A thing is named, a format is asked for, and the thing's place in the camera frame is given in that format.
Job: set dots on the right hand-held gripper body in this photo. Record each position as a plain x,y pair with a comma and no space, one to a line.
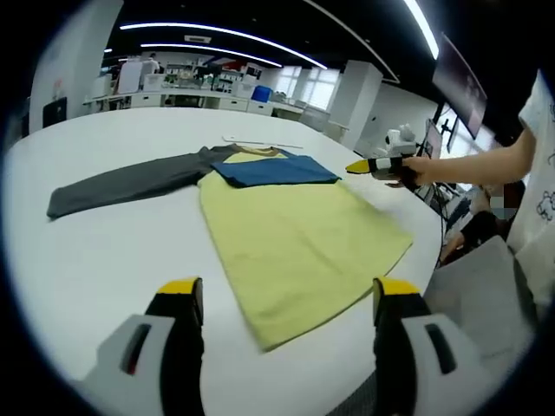
401,141

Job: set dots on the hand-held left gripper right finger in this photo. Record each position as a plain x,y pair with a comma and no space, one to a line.
425,359

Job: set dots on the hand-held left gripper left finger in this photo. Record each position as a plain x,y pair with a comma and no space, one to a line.
139,372

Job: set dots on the yellow blue grey garment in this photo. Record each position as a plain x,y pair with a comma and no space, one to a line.
295,242

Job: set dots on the person's right hand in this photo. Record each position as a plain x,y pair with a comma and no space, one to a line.
416,171

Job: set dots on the white square pillar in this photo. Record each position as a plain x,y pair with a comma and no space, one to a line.
73,60
357,104

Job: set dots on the person's grey trousers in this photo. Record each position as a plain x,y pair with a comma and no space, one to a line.
477,299

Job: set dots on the straight ceiling light strip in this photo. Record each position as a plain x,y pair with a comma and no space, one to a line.
422,26

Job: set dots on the blue storage bin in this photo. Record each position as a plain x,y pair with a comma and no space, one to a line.
262,93

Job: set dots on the person's white printed shirt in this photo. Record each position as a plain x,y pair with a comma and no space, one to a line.
537,182

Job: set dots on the long white workbench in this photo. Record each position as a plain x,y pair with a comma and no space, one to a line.
195,100

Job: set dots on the long curved ceiling light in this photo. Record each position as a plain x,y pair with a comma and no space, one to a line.
225,31
212,50

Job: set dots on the black box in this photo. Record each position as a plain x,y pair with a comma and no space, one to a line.
55,112

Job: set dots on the large dark wall screen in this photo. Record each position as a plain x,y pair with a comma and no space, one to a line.
461,78

